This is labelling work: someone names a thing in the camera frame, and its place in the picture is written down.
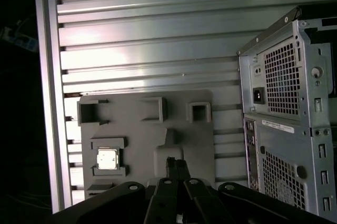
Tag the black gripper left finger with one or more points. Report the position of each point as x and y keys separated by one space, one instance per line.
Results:
x=163 y=203

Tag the grey parts rack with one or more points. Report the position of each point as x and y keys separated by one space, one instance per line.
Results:
x=137 y=140

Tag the grey power supply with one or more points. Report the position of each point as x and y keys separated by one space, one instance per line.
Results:
x=260 y=84

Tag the silver CPU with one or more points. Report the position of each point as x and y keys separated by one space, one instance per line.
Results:
x=107 y=158

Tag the open black PC case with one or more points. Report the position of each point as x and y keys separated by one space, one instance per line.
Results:
x=279 y=145

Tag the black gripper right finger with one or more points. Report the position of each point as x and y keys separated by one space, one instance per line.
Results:
x=205 y=208

